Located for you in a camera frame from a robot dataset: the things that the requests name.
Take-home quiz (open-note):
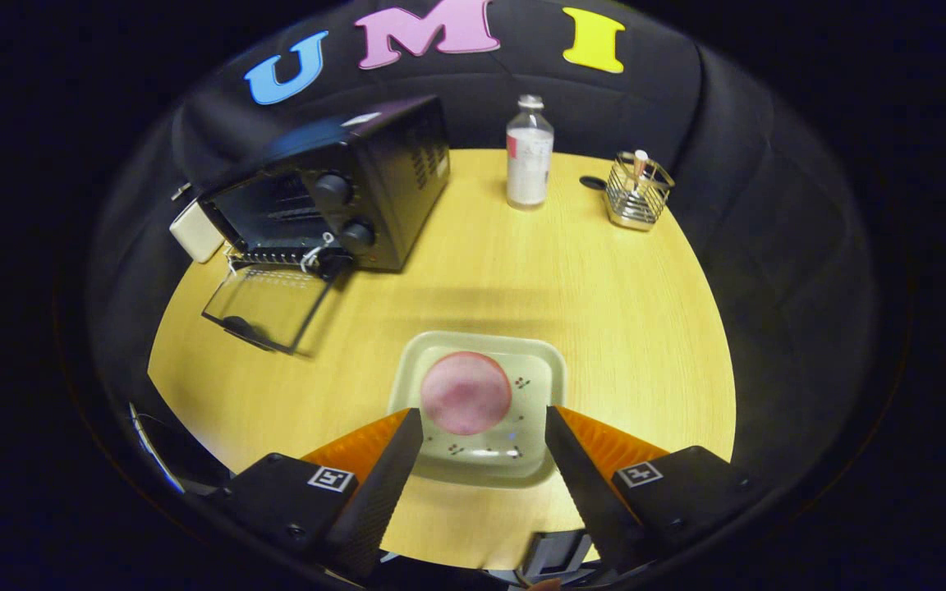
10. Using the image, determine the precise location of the pink round ham slice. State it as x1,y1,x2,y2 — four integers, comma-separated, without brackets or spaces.
420,351,513,437

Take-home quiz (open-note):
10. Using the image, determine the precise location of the black toaster oven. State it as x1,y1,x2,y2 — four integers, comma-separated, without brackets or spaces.
198,94,451,355

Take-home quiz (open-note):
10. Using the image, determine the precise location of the white bread toaster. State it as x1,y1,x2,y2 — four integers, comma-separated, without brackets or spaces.
169,197,227,264

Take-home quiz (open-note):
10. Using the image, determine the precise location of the metal wire basket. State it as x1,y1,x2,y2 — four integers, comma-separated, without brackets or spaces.
604,150,677,232

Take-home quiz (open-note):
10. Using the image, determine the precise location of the clear glass bottle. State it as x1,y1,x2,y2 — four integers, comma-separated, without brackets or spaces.
506,94,555,210

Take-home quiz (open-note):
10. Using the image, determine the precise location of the cream square plate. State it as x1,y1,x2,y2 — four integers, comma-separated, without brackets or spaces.
388,331,568,489

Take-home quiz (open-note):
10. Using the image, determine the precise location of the white string tie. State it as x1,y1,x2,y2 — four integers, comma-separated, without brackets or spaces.
299,232,336,276

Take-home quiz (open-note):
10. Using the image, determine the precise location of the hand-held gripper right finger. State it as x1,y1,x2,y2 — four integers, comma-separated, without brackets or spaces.
544,405,757,575

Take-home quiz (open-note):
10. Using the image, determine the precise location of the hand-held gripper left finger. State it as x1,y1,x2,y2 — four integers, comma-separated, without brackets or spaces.
209,408,425,580

